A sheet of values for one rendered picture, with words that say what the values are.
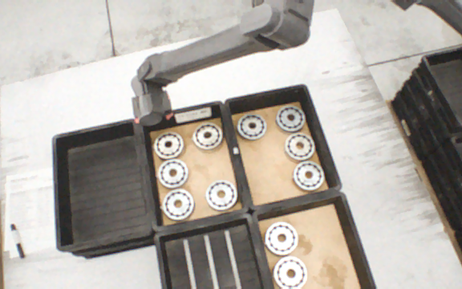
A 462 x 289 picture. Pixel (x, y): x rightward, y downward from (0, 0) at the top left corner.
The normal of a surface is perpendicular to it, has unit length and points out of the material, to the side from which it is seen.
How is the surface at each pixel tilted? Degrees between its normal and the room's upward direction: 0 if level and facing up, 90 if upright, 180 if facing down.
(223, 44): 49
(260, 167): 0
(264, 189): 0
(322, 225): 0
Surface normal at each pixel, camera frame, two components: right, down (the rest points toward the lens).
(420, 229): -0.02, -0.39
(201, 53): -0.72, -0.04
